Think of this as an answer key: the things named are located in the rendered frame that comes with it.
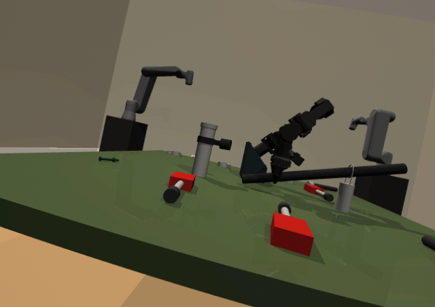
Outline red block with grey handle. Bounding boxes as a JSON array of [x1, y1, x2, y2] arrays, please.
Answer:
[[271, 202, 314, 256], [163, 171, 196, 204], [304, 184, 334, 202]]

